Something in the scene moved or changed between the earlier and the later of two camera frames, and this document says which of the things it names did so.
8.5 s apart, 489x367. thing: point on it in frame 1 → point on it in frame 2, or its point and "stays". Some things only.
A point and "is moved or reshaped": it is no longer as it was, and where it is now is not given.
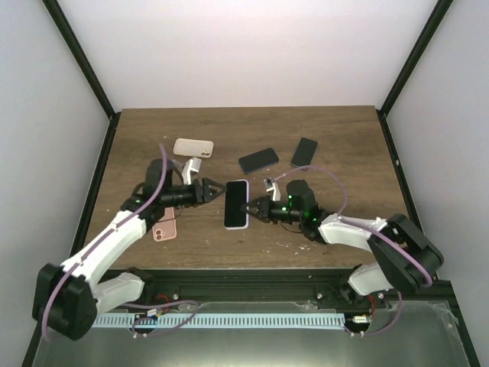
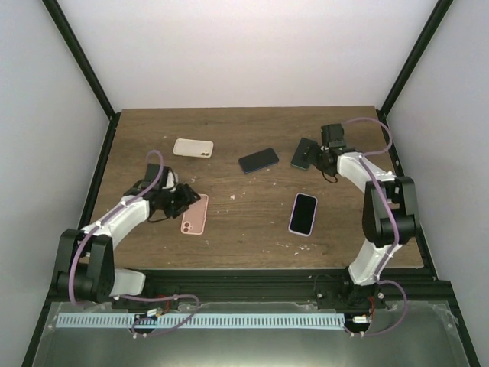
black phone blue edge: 258,160 stays
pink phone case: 166,228 → 194,219
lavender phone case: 247,200 is moved or reshaped
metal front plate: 402,333 stays
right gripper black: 263,205 → 312,160
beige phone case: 193,147 stays
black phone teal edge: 305,153 stays
